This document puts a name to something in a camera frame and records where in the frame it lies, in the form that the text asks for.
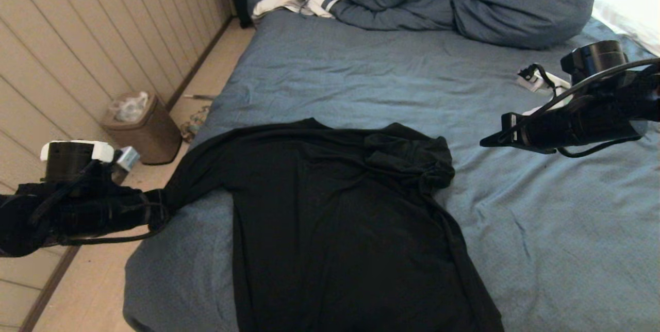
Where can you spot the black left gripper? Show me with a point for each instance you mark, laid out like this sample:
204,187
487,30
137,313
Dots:
103,213

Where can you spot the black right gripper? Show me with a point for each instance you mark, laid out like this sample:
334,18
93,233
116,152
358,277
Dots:
567,126

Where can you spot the black moon print T-shirt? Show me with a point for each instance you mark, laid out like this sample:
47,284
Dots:
335,218

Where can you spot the brown trash bin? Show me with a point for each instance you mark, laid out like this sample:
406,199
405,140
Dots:
152,138

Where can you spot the clear plastic bin liner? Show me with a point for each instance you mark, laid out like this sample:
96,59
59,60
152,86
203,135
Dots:
129,108

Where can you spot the patterned item on floor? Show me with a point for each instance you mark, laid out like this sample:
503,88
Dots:
196,123

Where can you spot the blue bed sheet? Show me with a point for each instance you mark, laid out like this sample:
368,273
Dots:
386,64

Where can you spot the thin grey rod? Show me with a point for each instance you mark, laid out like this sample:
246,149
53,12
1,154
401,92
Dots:
201,97

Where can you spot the white pillow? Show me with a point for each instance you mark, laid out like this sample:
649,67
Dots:
631,17

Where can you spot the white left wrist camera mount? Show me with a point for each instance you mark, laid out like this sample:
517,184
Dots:
103,151

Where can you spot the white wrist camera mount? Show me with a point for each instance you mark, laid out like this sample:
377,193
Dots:
103,151
541,82

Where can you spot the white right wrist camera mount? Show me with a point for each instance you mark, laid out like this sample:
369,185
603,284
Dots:
541,82

